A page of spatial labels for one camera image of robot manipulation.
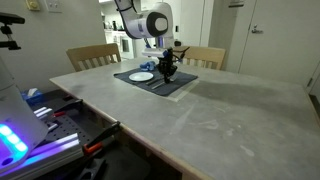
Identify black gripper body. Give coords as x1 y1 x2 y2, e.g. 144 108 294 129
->
157 47 178 72

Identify silver metal fork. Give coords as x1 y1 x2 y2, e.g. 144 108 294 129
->
145 77 165 86
150 79 172 91

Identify white robot base blue lights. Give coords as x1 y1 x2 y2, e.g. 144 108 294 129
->
0 54 50 176

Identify white round plate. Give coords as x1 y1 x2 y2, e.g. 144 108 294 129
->
128 71 155 83

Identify dark blue cloth placemat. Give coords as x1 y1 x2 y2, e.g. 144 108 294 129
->
113 64 200 98

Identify light blue crumpled cloth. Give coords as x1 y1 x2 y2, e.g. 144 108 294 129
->
139 60 157 72

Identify light wooden slat-back chair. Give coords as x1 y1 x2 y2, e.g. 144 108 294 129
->
171 45 227 71
65 42 122 73

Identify black perforated mounting board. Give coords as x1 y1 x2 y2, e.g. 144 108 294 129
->
42 112 102 148

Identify white door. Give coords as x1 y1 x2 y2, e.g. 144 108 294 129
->
238 0 320 88

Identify grey door hinge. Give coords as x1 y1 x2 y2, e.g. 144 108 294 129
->
305 76 315 89

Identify blue tissue box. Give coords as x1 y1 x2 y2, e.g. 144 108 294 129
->
20 87 45 107

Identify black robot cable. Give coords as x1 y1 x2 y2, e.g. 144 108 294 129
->
171 45 191 63

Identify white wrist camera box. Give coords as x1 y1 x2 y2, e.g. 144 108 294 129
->
142 46 168 58

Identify grey wall sign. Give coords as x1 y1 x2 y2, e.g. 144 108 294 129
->
227 0 246 9

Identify black clamp orange handle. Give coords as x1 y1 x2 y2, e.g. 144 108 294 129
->
52 97 84 118
82 120 122 156

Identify silver lever door handle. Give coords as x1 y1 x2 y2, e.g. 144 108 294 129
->
251 24 265 35

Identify black metal bracket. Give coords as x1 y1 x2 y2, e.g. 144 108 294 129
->
75 157 108 180

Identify white light switch plate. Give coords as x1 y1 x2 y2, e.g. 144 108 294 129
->
44 0 63 14

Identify aluminium extrusion rail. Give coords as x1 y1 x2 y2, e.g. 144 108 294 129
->
32 105 60 133
0 132 85 180

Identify cream wall thermostat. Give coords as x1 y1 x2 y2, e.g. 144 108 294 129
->
25 0 41 12

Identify black camera on mount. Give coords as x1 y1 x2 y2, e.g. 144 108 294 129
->
0 11 27 52

